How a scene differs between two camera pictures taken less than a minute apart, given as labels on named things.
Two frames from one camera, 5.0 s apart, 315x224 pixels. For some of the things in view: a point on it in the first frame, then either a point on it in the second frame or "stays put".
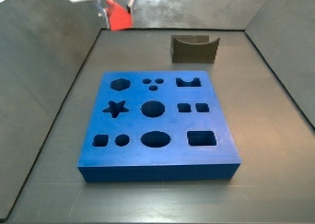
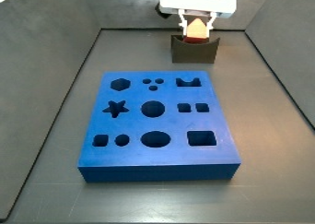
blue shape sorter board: x=157 y=129 stays put
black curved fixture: x=193 y=49 stays put
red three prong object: x=119 y=17 → x=196 y=32
